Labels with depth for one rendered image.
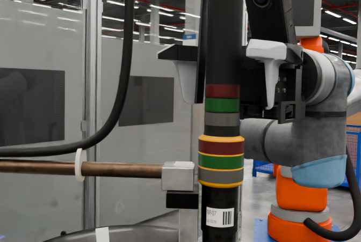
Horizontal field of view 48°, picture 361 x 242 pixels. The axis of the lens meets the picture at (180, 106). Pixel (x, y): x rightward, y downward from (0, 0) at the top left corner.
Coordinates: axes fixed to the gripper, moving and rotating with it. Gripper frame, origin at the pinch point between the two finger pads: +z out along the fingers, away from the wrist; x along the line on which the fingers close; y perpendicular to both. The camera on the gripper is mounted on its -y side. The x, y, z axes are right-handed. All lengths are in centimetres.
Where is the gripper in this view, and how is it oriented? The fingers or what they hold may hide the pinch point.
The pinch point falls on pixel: (204, 46)
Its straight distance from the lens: 35.8
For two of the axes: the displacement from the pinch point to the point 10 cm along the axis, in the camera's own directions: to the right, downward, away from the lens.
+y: -0.2, 10.0, 0.5
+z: -6.2, 0.3, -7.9
